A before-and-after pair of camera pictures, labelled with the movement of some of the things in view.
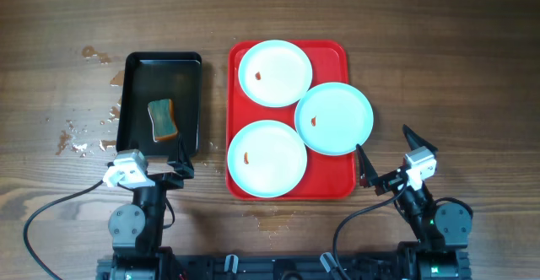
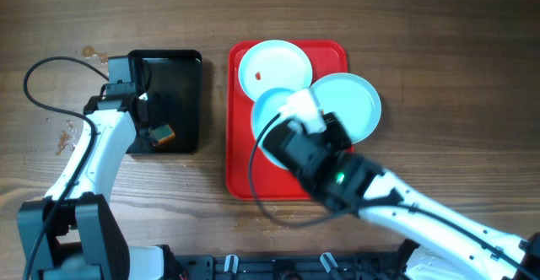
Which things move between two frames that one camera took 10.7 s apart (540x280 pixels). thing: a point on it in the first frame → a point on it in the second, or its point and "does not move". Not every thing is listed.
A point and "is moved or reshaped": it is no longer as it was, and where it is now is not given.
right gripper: (368, 175) → (335, 140)
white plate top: (275, 73) does not move
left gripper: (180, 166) → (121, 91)
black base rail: (282, 266) does not move
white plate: (333, 118) is moved or reshaped
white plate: (267, 158) → (269, 103)
